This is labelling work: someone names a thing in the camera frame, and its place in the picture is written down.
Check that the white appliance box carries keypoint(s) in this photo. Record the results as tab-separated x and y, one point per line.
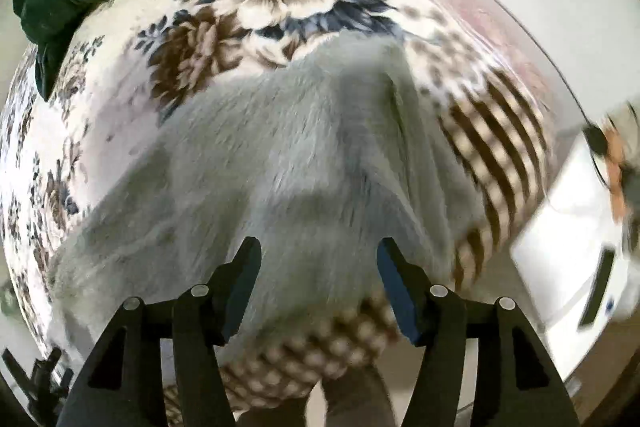
570	247

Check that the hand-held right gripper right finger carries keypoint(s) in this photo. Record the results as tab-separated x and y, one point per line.
396	292

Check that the floral printed blanket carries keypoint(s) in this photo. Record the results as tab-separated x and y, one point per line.
210	37

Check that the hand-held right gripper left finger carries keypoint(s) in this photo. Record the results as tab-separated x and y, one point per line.
243	288

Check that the grey fleece pants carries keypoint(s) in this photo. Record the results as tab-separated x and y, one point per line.
280	167

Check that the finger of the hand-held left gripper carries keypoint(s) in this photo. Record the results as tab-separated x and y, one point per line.
42	382

